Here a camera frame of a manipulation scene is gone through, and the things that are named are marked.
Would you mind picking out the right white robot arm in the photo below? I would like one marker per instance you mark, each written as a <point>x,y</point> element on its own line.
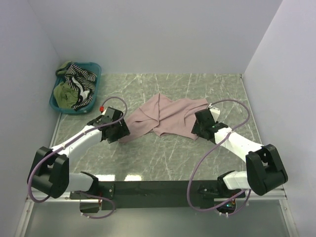
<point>264,168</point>

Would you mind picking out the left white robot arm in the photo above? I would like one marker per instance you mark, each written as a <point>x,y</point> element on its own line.
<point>83,181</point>

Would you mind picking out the black white striped tank top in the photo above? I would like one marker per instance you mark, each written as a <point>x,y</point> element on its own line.
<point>83,81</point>

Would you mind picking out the aluminium rail frame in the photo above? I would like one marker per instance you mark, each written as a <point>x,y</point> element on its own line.
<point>42,195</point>

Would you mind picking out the green tank top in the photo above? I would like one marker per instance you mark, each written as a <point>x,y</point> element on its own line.
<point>64,95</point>

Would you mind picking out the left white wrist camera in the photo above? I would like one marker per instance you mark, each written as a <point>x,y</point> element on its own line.
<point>103,110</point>

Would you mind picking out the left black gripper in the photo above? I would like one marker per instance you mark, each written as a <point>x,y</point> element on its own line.
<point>123,131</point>

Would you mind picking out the black base beam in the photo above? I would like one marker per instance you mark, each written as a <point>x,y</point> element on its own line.
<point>200,195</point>

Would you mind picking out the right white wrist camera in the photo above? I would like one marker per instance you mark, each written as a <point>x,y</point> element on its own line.
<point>215,112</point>

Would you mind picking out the pink tank top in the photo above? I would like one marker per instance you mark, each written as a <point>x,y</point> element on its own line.
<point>163,116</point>

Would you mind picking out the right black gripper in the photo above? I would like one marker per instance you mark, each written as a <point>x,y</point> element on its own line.
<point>195,129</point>

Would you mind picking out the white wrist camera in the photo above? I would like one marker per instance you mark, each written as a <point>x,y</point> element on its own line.
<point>103,110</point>
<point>215,112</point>

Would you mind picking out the teal plastic basket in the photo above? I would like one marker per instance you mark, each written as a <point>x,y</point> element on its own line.
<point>93,67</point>

